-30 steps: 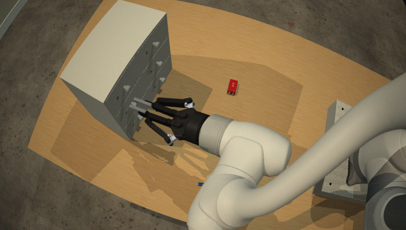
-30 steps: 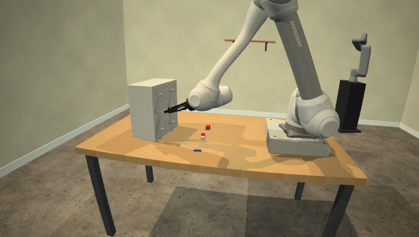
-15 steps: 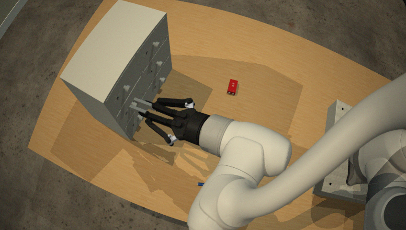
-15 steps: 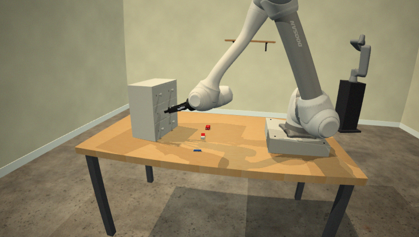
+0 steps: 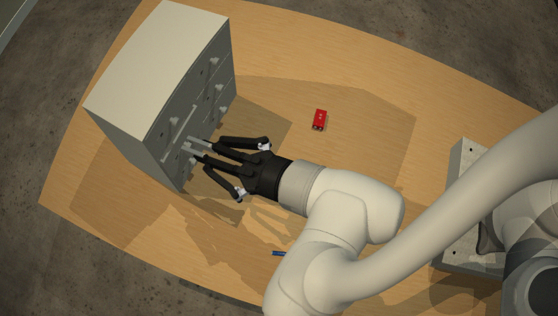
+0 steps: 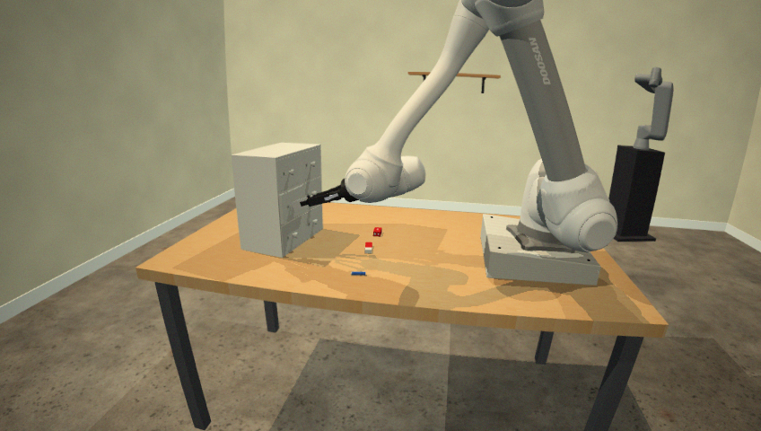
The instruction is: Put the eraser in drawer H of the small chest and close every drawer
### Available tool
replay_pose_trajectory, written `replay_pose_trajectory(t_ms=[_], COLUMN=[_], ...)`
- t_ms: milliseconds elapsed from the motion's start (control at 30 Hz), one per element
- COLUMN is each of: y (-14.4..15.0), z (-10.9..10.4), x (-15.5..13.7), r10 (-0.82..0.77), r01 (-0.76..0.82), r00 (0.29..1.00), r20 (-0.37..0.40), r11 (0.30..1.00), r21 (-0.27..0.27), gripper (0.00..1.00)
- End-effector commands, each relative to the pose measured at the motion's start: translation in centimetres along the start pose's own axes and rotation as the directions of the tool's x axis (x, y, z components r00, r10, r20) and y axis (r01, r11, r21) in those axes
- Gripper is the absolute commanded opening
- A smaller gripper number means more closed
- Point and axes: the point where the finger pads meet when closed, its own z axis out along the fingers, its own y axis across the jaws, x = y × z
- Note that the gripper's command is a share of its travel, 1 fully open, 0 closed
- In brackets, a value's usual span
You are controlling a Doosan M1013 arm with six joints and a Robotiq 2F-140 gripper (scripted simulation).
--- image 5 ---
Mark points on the red nine-volt battery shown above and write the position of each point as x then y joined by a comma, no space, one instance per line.
319,120

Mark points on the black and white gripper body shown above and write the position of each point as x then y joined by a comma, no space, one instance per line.
267,174

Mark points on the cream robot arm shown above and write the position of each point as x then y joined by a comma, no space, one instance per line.
511,192

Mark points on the small grey chest of drawers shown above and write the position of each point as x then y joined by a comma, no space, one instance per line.
134,89

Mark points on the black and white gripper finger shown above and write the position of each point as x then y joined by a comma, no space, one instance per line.
225,143
211,163

